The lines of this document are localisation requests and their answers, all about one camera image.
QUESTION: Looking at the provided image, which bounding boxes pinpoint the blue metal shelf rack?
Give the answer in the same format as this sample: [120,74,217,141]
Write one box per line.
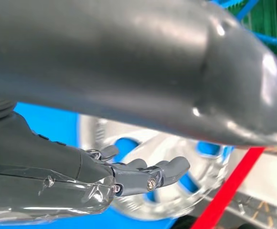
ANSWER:
[0,102,177,229]
[210,0,277,69]

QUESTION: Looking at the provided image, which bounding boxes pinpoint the green plastic crate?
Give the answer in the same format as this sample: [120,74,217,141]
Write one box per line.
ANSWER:
[227,0,277,54]

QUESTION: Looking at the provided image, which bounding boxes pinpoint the red barrier belt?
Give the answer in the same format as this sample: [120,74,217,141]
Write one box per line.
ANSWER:
[191,146,266,229]

